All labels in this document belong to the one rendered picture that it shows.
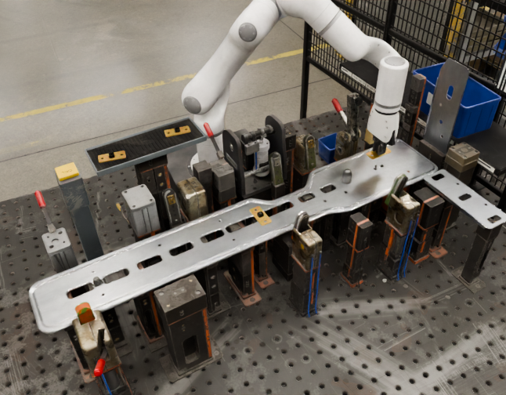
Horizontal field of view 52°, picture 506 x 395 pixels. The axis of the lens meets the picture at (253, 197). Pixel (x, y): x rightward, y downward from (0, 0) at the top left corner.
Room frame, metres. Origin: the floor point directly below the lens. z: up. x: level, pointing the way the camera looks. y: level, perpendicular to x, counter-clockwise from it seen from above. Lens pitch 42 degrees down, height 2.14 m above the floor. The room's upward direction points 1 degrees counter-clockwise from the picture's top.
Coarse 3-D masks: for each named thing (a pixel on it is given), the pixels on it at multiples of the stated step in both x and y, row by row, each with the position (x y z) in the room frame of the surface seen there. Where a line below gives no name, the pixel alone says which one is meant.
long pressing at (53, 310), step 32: (352, 160) 1.46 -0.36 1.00; (384, 160) 1.45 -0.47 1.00; (416, 160) 1.45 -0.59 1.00; (320, 192) 1.29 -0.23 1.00; (352, 192) 1.29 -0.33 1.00; (384, 192) 1.29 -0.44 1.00; (192, 224) 1.15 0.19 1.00; (224, 224) 1.15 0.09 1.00; (256, 224) 1.15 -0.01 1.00; (288, 224) 1.14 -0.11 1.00; (128, 256) 1.03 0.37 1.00; (192, 256) 1.02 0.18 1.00; (224, 256) 1.02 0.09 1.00; (32, 288) 0.91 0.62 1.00; (64, 288) 0.91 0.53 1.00; (96, 288) 0.91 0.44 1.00; (128, 288) 0.91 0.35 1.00; (64, 320) 0.81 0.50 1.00
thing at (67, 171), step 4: (68, 164) 1.27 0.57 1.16; (72, 164) 1.27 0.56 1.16; (56, 168) 1.25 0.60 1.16; (60, 168) 1.25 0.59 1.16; (64, 168) 1.25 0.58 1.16; (68, 168) 1.25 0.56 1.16; (72, 168) 1.25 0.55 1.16; (76, 168) 1.25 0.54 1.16; (56, 172) 1.23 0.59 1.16; (60, 172) 1.23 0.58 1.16; (64, 172) 1.23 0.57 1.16; (68, 172) 1.23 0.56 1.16; (72, 172) 1.23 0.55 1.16; (76, 172) 1.23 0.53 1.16; (60, 176) 1.21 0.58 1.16; (64, 176) 1.21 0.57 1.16; (68, 176) 1.22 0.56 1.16; (72, 176) 1.22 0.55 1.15; (60, 180) 1.20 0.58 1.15
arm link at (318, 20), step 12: (276, 0) 1.58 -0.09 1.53; (288, 0) 1.49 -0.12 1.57; (300, 0) 1.47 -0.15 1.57; (312, 0) 1.46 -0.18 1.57; (324, 0) 1.47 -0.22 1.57; (288, 12) 1.50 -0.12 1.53; (300, 12) 1.47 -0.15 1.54; (312, 12) 1.45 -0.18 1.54; (324, 12) 1.45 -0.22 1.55; (336, 12) 1.46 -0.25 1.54; (312, 24) 1.46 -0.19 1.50; (324, 24) 1.44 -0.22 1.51
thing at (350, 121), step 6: (348, 96) 1.54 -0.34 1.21; (354, 96) 1.55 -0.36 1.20; (348, 102) 1.54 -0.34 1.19; (354, 102) 1.55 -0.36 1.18; (360, 102) 1.52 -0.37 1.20; (348, 108) 1.54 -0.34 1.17; (354, 108) 1.55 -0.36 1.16; (348, 114) 1.54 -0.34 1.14; (354, 114) 1.54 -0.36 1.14; (348, 120) 1.53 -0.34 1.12; (354, 120) 1.54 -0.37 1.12; (348, 126) 1.53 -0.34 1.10; (354, 126) 1.54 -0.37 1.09
